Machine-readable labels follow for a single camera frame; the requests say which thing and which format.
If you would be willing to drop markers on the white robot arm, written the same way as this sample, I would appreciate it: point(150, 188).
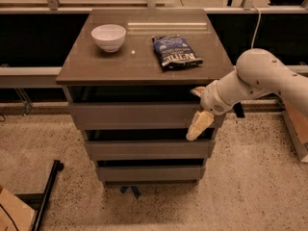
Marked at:
point(256, 74)

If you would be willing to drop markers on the grey top drawer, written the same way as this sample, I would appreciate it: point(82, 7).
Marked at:
point(131, 116)

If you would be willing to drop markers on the blue chip bag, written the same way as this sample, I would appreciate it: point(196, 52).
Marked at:
point(174, 52)

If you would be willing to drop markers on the grey drawer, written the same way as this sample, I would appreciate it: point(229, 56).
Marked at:
point(131, 116)
point(146, 174)
point(148, 150)

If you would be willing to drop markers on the grey bottom drawer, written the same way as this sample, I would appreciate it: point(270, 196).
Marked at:
point(146, 174)

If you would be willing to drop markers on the cardboard box left corner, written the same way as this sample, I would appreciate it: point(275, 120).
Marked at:
point(15, 215)

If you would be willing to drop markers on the black metal stand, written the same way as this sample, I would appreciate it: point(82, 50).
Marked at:
point(39, 201)

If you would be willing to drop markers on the white ceramic bowl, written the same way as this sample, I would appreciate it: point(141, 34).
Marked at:
point(109, 37)

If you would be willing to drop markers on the grey drawer cabinet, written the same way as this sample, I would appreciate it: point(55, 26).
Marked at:
point(132, 74)

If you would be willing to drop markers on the grey middle drawer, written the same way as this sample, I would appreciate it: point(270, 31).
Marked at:
point(148, 150)

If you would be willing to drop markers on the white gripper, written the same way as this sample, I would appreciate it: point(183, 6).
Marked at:
point(212, 99)

